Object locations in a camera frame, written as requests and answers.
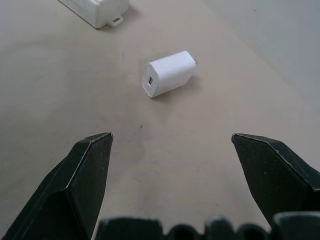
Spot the white plastic box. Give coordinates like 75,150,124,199
58,0,128,29

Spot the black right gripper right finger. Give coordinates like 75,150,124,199
231,133,320,230

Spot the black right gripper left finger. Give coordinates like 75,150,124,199
0,132,114,240

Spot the white USB wall charger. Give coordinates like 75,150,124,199
140,50,200,99

